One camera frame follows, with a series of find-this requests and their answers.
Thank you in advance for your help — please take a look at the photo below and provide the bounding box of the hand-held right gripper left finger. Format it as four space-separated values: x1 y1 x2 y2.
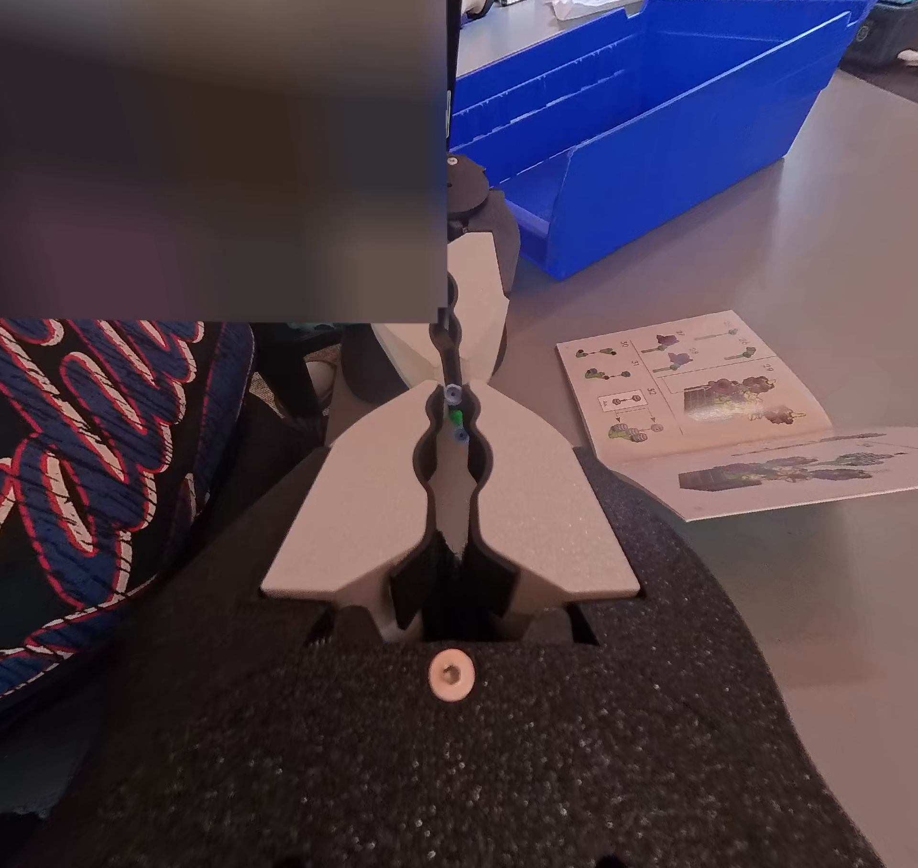
260 381 450 637

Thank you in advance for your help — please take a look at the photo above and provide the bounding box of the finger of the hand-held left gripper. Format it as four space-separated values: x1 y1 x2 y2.
445 230 512 390
373 321 448 393

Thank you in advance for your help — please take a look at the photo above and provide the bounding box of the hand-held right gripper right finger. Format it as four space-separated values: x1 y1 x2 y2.
459 381 642 640

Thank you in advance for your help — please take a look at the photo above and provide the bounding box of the large blue plastic bin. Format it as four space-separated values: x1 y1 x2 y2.
449 0 879 282

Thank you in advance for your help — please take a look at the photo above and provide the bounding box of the black rounded pad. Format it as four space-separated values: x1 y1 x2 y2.
333 324 417 413

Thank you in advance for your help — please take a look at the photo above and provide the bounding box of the lego instruction booklet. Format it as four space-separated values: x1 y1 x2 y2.
557 309 918 523

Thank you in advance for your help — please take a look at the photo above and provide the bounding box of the small black device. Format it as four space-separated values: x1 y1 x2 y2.
844 0 918 73

